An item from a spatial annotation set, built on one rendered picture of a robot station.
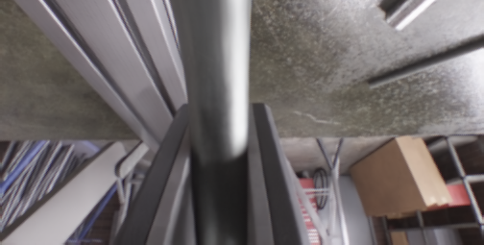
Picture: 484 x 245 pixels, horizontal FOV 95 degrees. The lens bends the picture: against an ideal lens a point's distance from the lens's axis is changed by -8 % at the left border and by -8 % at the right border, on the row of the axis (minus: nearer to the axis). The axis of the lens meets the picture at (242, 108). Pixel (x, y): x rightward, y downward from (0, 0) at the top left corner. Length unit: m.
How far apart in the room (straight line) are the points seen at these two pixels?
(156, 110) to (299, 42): 0.12
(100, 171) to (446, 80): 0.30
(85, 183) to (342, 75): 0.21
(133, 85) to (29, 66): 0.10
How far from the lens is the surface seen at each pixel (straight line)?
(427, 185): 3.32
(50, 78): 0.25
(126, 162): 0.23
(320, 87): 0.23
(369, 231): 5.09
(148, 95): 0.18
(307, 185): 4.20
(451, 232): 4.16
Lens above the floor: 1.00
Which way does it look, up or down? 29 degrees down
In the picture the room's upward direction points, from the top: 179 degrees clockwise
